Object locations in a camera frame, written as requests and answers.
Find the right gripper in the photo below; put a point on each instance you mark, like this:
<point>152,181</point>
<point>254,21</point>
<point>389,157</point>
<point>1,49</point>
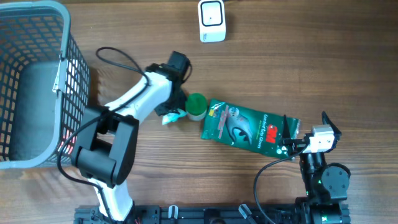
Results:
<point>296,145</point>

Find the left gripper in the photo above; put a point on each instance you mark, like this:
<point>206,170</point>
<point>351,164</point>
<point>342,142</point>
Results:
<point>162,110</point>

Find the green lid jar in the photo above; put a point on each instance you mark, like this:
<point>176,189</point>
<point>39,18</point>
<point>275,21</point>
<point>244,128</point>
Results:
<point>196,106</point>

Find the light green tissue packet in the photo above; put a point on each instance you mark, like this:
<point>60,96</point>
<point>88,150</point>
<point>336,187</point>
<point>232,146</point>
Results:
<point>173,116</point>

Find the green 3M gloves packet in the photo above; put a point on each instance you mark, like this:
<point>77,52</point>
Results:
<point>248,129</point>

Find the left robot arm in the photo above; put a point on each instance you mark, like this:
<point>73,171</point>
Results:
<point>105,144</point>

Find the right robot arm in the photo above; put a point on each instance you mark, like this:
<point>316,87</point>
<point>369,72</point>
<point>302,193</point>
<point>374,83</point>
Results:
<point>326,184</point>

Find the white barcode scanner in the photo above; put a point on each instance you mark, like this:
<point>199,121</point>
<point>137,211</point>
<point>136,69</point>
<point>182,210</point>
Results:
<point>212,21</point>

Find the grey plastic shopping basket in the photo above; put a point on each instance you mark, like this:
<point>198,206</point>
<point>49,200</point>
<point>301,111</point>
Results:
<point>45,84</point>

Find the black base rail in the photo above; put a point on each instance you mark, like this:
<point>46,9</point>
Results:
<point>278,213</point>

